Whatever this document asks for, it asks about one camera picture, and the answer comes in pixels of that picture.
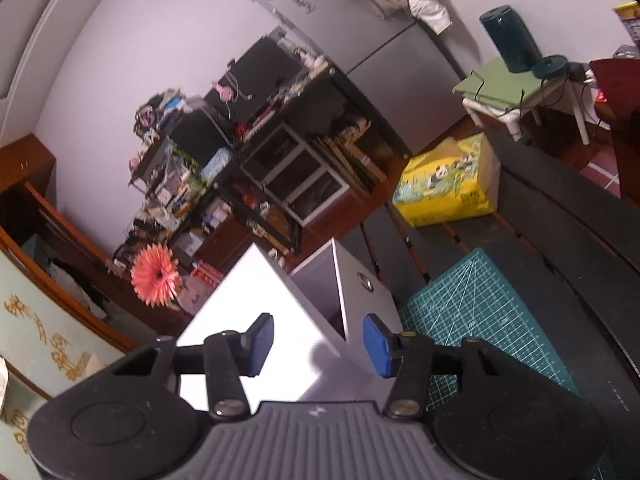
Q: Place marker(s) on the green folding stool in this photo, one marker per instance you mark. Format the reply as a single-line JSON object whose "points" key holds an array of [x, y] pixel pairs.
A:
{"points": [[500, 80]]}

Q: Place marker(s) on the black computer tower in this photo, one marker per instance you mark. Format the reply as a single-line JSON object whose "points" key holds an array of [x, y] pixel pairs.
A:
{"points": [[200, 132]]}

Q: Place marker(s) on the pink gerbera flower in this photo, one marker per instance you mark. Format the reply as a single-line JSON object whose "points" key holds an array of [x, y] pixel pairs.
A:
{"points": [[157, 275]]}

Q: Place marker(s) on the dark red cloth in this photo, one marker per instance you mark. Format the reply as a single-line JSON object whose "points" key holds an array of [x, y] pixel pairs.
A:
{"points": [[620, 110]]}

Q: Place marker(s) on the dark green cylinder appliance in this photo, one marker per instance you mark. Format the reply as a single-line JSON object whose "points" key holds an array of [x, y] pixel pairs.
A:
{"points": [[512, 40]]}

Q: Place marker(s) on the white box lid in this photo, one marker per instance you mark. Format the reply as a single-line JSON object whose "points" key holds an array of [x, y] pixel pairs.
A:
{"points": [[250, 310]]}

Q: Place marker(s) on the cluttered metal shelf rack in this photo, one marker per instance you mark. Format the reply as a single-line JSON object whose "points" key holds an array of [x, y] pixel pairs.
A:
{"points": [[160, 185]]}

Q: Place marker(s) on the black computer monitor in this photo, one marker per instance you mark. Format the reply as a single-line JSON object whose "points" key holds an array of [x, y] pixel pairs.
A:
{"points": [[265, 75]]}

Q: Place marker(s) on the yellow tissue pack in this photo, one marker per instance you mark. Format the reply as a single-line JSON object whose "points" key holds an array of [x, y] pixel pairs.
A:
{"points": [[445, 182]]}

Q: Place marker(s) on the light blue tissue pack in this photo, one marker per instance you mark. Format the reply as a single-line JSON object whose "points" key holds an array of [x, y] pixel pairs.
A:
{"points": [[216, 165]]}

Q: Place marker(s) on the dark green round base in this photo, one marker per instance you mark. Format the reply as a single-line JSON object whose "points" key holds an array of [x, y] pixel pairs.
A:
{"points": [[549, 66]]}

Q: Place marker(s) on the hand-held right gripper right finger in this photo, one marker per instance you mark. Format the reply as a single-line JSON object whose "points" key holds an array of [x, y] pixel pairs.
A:
{"points": [[380, 347]]}

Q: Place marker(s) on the red sign boards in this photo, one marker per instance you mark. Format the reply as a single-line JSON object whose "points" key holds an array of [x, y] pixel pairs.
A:
{"points": [[207, 272]]}

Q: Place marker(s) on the dark computer desk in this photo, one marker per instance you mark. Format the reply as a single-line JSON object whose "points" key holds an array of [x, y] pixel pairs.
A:
{"points": [[345, 110]]}

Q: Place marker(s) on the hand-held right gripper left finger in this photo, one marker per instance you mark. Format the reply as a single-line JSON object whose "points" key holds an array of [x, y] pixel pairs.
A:
{"points": [[257, 347]]}

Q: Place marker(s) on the yellow snack cup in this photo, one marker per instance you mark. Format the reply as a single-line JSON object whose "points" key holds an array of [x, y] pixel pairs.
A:
{"points": [[629, 25]]}

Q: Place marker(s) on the silver refrigerator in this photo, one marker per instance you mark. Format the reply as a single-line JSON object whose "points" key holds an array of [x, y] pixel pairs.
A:
{"points": [[370, 50]]}

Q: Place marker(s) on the pink headphones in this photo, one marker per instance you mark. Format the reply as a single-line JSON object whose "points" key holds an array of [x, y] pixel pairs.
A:
{"points": [[227, 92]]}

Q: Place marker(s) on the green cutting mat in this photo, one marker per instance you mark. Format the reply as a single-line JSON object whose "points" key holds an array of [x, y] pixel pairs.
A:
{"points": [[480, 310]]}

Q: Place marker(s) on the white drawer unit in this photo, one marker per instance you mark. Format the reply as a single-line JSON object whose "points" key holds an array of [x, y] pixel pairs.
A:
{"points": [[295, 175]]}

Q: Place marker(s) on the wooden door frame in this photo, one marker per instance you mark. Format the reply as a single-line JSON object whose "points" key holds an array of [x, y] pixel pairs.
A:
{"points": [[60, 260]]}

